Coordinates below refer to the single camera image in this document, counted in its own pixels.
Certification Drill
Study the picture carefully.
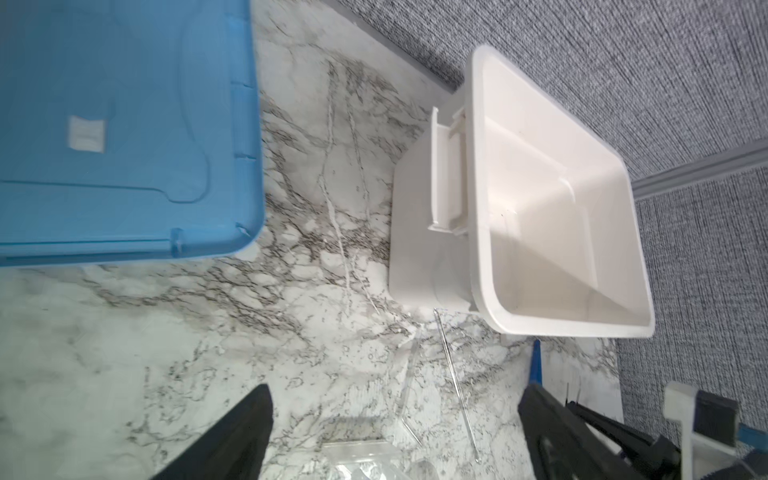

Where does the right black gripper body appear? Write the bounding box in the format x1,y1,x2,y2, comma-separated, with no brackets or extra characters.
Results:
566,401,681,479

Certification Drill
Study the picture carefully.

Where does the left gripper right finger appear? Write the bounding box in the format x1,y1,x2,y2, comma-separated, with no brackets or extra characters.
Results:
518,384,642,479

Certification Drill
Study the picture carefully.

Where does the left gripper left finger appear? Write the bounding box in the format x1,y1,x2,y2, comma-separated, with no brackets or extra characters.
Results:
155,384,274,479

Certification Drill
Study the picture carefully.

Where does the glass stirring rod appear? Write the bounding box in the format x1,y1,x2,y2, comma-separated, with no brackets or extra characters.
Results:
433,309,481,463

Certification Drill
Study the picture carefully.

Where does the white plastic storage bin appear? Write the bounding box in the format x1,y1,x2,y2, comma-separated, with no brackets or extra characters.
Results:
388,45,655,338

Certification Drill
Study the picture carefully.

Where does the clear glass beaker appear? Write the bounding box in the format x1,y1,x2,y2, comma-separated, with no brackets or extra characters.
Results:
321,440,409,479

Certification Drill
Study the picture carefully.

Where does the blue plastic bin lid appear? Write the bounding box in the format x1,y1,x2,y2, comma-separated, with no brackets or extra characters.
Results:
1,1,266,267

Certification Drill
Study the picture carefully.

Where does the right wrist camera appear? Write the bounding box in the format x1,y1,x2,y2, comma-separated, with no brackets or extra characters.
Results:
663,381,767,479

